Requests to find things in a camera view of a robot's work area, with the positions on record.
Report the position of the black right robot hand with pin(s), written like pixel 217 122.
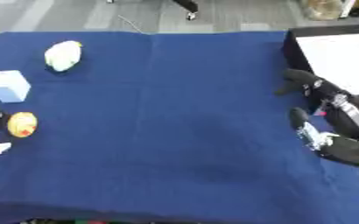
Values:
pixel 341 116

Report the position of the yellow toy fruit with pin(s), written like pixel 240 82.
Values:
pixel 22 124

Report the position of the black box white inside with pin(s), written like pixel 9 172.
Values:
pixel 341 61

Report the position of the light blue block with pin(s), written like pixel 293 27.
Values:
pixel 9 86

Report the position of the white green toy vegetable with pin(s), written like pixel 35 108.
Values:
pixel 62 56

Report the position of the tan bag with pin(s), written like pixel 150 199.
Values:
pixel 323 8

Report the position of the black chair leg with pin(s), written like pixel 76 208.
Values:
pixel 189 7

